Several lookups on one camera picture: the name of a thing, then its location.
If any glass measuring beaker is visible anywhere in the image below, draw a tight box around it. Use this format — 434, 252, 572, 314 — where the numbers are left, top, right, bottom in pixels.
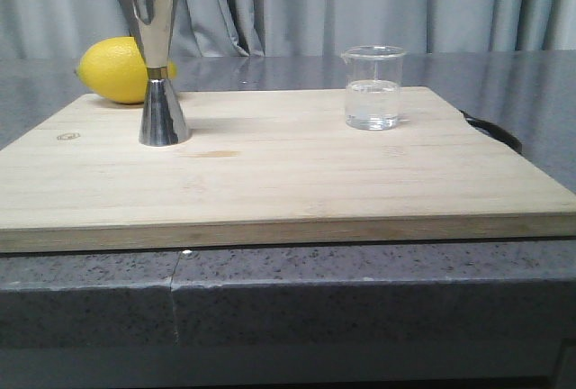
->
341, 45, 406, 131

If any steel double jigger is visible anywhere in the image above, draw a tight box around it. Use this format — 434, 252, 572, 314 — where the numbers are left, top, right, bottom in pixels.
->
118, 0, 191, 147

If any wooden cutting board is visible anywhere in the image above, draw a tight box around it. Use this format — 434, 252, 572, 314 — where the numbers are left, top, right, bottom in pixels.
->
1, 87, 575, 253

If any yellow lemon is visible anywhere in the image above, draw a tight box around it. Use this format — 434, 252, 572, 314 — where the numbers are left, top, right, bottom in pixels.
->
74, 36, 178, 105

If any grey curtain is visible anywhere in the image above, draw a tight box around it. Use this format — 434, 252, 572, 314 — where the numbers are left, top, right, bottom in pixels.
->
1, 0, 575, 59

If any black board handle strap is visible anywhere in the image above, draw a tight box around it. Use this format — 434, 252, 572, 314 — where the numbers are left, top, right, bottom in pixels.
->
458, 108, 523, 155

